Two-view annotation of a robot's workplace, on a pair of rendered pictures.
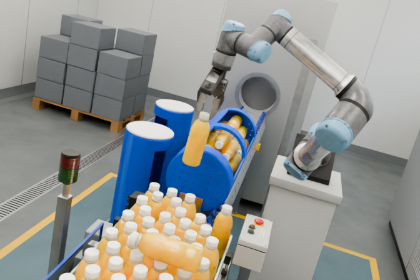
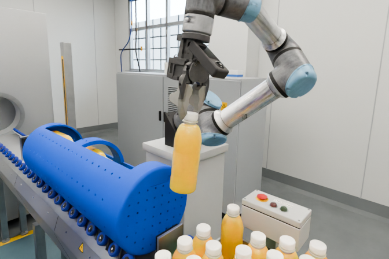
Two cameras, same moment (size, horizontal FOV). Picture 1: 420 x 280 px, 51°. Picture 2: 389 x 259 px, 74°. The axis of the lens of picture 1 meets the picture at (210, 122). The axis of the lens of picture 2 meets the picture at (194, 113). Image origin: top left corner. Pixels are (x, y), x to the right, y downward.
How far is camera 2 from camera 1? 137 cm
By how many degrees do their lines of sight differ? 56
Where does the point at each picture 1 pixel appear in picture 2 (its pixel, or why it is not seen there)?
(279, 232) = (198, 202)
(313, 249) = (219, 196)
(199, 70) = not seen: outside the picture
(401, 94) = not seen: hidden behind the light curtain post
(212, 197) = (175, 214)
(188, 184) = (148, 222)
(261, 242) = (301, 209)
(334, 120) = (307, 66)
